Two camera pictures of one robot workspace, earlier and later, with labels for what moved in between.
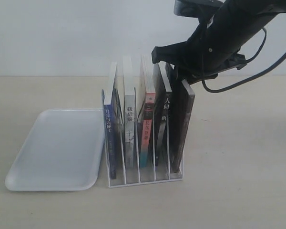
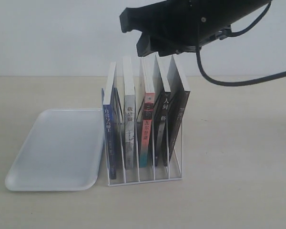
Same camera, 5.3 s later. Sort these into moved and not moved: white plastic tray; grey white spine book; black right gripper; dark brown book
Moved: dark brown book; black right gripper
Not moved: grey white spine book; white plastic tray
